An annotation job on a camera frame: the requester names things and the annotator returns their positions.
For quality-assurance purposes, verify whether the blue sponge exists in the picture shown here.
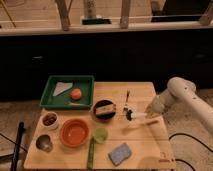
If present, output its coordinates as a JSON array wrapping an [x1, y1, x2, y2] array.
[[108, 143, 132, 166]]

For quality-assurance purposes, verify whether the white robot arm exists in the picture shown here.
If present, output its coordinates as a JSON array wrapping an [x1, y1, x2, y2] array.
[[146, 77, 213, 136]]

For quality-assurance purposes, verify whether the orange bowl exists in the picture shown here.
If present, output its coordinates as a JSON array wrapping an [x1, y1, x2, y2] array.
[[60, 119, 89, 148]]

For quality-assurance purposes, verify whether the metal cup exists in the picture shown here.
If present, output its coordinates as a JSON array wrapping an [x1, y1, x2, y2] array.
[[36, 134, 53, 152]]

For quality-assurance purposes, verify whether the green plastic tray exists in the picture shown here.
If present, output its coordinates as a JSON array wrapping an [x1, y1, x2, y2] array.
[[40, 75, 94, 110]]

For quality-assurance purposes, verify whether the black pole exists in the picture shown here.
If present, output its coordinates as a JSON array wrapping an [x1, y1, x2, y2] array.
[[10, 122, 25, 171]]

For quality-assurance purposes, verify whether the green stick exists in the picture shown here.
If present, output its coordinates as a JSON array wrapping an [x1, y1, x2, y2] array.
[[87, 138, 95, 169]]

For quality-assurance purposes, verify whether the brown bread slice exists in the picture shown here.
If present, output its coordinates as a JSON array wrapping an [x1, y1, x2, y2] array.
[[95, 104, 116, 116]]

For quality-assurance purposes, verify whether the black cable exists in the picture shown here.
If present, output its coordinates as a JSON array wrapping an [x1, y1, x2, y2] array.
[[168, 132, 213, 171]]

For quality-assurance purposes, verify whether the green plastic cup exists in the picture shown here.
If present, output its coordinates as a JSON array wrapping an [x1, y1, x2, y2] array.
[[93, 128, 108, 144]]

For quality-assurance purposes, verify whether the orange ball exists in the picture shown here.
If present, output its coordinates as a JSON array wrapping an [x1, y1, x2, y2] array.
[[70, 88, 82, 100]]

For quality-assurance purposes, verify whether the white paper piece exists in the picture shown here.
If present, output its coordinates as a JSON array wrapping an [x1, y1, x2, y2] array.
[[53, 82, 73, 96]]

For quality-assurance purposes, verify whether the green block on shelf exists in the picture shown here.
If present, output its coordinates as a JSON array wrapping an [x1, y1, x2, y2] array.
[[82, 18, 111, 25]]

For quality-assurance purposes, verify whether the dark bowl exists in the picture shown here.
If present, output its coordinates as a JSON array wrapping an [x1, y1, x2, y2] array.
[[93, 100, 116, 121]]

